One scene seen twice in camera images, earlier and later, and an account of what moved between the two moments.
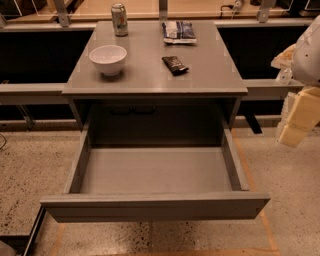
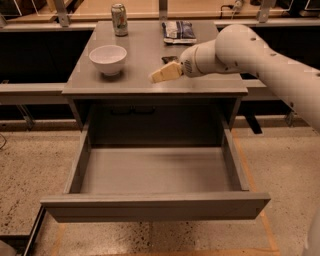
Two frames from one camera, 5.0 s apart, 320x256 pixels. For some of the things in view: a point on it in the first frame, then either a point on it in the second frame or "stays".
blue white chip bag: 178,32 stays
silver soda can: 119,16 stays
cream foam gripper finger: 303,115 → 196,61
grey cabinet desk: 138,90 stays
